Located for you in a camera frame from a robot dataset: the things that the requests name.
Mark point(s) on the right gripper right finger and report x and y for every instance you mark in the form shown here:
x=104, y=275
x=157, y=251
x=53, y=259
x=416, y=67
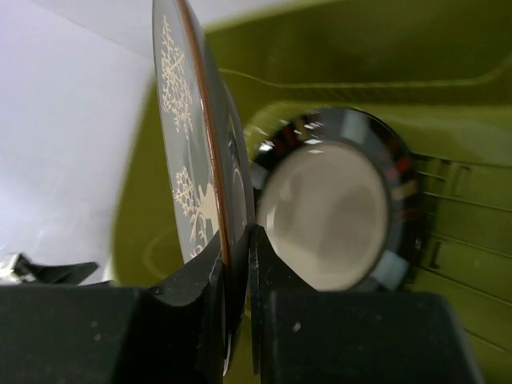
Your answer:
x=302, y=335

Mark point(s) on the olive green plastic bin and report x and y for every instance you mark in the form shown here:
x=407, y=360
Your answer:
x=438, y=73

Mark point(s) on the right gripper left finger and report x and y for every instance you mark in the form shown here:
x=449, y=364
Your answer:
x=55, y=329

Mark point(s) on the dark grey deer plate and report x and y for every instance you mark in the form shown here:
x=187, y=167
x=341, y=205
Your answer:
x=206, y=153

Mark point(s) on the large patterned rim plate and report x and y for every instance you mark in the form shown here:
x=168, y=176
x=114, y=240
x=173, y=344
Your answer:
x=339, y=197

